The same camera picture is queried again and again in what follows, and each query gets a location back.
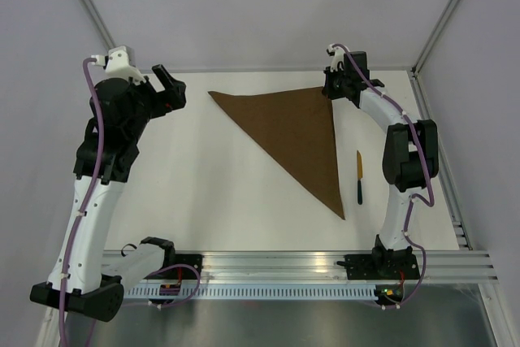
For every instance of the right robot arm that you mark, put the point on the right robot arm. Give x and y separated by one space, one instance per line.
410 162

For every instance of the aluminium frame rail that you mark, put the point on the aluminium frame rail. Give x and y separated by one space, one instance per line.
440 25

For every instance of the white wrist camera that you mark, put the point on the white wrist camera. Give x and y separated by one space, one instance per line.
337 53
119 63

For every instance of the brown cloth napkin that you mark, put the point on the brown cloth napkin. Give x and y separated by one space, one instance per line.
296 128

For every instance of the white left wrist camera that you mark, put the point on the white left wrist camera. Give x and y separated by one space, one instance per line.
119 63

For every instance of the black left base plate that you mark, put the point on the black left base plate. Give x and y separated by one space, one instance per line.
186 266

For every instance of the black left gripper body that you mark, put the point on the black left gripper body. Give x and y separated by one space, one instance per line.
158 104

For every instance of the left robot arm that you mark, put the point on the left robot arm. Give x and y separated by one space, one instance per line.
79 283

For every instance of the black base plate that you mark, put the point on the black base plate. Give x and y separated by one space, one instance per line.
367 267
186 266

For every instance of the aluminium front mounting rail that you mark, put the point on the aluminium front mounting rail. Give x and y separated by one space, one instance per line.
278 267

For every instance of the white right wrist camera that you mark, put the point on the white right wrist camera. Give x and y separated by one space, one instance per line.
337 53

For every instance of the white slotted cable duct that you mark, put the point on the white slotted cable duct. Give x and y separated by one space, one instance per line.
262 292

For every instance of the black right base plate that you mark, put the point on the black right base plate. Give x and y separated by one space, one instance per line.
367 267

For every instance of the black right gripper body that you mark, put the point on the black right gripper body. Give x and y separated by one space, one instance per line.
335 81

